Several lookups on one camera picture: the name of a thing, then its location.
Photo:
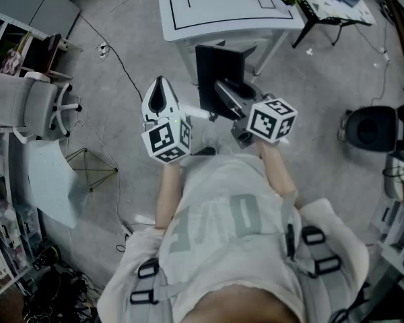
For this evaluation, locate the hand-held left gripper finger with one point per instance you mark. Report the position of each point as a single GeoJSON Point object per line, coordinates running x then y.
{"type": "Point", "coordinates": [174, 104]}
{"type": "Point", "coordinates": [145, 108]}

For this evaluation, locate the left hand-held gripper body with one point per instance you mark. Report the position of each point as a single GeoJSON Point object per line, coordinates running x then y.
{"type": "Point", "coordinates": [161, 141]}

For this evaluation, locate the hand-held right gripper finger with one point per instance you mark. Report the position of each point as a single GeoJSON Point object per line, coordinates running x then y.
{"type": "Point", "coordinates": [229, 96]}

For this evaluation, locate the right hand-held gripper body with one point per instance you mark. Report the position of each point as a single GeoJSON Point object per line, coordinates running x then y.
{"type": "Point", "coordinates": [269, 121]}

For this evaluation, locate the black device with cable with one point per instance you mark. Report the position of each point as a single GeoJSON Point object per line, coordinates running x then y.
{"type": "Point", "coordinates": [210, 76]}

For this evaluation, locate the person's right forearm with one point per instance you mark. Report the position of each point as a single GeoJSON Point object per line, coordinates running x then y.
{"type": "Point", "coordinates": [276, 170]}

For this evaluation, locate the person's left forearm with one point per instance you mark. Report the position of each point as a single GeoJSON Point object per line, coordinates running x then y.
{"type": "Point", "coordinates": [168, 194]}

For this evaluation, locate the white work table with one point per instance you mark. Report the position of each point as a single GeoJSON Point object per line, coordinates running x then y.
{"type": "Point", "coordinates": [222, 8]}

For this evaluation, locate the grey office chair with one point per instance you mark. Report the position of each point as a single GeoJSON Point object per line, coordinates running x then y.
{"type": "Point", "coordinates": [20, 103]}

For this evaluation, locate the person's white shoe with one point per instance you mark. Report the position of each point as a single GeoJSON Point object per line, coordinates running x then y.
{"type": "Point", "coordinates": [211, 138]}

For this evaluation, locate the white floor power socket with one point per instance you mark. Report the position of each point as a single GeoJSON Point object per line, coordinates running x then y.
{"type": "Point", "coordinates": [102, 50]}

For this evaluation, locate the person's white printed shirt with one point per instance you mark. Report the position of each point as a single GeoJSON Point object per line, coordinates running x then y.
{"type": "Point", "coordinates": [222, 214]}

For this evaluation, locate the black round seat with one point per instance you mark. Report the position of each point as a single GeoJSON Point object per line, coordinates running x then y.
{"type": "Point", "coordinates": [370, 130]}

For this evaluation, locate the wooden rack with dark board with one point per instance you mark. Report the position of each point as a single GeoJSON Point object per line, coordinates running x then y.
{"type": "Point", "coordinates": [52, 52]}

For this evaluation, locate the pale blue curved sheet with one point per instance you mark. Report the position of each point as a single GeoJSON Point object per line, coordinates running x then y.
{"type": "Point", "coordinates": [54, 187]}

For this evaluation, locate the white bag with orange patch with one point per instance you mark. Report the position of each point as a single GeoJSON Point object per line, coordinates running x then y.
{"type": "Point", "coordinates": [395, 177]}

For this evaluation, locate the grey harness with black buckles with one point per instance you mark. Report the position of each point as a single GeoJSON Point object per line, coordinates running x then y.
{"type": "Point", "coordinates": [318, 251]}

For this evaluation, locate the grey flat panel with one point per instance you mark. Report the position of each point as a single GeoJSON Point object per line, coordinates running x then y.
{"type": "Point", "coordinates": [37, 5]}

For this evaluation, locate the white storage rack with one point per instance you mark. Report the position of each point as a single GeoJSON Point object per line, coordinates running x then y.
{"type": "Point", "coordinates": [395, 227]}

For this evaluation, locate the white metal shelf rack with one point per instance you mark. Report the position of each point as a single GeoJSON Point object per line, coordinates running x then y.
{"type": "Point", "coordinates": [0, 194]}

